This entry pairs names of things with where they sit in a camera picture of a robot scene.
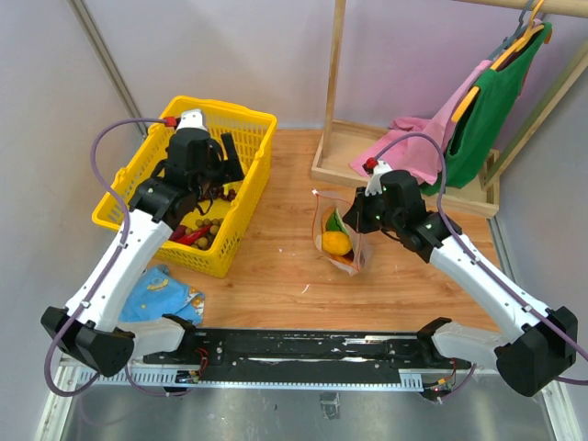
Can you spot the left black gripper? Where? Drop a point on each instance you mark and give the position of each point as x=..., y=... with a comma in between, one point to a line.
x=227, y=170

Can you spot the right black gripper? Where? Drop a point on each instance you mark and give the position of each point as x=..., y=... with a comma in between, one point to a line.
x=356, y=215

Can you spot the watermelon slice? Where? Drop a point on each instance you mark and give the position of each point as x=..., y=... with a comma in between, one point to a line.
x=332, y=221

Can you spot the clear zip top bag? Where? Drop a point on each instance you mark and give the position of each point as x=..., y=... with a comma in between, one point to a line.
x=328, y=199

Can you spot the yellow pear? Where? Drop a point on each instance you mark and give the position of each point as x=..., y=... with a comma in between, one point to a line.
x=336, y=243

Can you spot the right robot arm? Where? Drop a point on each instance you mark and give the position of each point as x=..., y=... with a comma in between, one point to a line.
x=534, y=345

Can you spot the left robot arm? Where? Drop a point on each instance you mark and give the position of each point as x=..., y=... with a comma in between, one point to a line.
x=88, y=328

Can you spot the dark red grape bunch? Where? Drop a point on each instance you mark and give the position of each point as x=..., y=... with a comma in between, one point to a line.
x=227, y=193

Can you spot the yellow plastic basket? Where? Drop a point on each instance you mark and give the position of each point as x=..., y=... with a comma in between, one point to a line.
x=252, y=132

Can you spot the wooden clothes rack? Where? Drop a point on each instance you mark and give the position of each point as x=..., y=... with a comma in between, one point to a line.
x=346, y=145

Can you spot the pink shirt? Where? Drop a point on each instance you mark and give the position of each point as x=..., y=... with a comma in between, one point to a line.
x=417, y=155

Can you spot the brown longan bunch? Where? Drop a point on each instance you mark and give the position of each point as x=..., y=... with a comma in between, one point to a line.
x=206, y=242

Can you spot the red chili pepper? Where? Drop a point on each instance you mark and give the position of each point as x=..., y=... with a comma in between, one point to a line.
x=193, y=237

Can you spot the green shirt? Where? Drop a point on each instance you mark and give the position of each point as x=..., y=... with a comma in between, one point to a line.
x=479, y=128

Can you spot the blue patterned cloth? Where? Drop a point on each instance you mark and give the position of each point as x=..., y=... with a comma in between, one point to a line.
x=157, y=294

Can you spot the grey hanger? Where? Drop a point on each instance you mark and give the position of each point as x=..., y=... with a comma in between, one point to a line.
x=528, y=13

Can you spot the yellow hanger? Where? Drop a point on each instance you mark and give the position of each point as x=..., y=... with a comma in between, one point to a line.
x=499, y=62

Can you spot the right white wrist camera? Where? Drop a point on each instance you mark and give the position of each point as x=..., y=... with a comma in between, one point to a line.
x=376, y=169

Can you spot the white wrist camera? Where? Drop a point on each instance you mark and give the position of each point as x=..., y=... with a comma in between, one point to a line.
x=191, y=119
x=376, y=169

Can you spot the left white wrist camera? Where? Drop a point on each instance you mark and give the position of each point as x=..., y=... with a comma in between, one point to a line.
x=191, y=119

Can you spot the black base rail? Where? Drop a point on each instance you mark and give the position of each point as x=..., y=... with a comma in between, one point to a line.
x=308, y=360

